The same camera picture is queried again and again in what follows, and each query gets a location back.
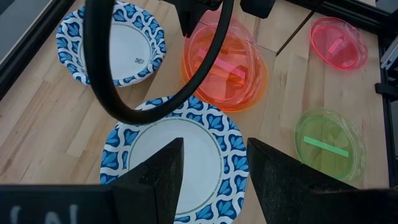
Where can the translucent pink plastic plate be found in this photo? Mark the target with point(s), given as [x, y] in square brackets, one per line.
[217, 87]
[335, 56]

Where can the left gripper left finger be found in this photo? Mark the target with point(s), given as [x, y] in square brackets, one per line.
[155, 193]

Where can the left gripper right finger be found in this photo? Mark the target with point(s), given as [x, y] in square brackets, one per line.
[280, 186]

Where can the translucent orange plastic plate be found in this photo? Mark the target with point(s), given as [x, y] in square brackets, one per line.
[245, 101]

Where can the translucent green plastic plate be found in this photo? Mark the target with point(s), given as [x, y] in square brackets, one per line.
[323, 161]

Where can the blue patterned paper plate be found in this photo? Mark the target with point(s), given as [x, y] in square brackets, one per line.
[124, 46]
[199, 161]

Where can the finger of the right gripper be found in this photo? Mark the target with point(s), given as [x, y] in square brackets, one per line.
[192, 12]
[258, 7]

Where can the silver aluminium extrusion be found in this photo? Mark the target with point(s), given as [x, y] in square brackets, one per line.
[390, 57]

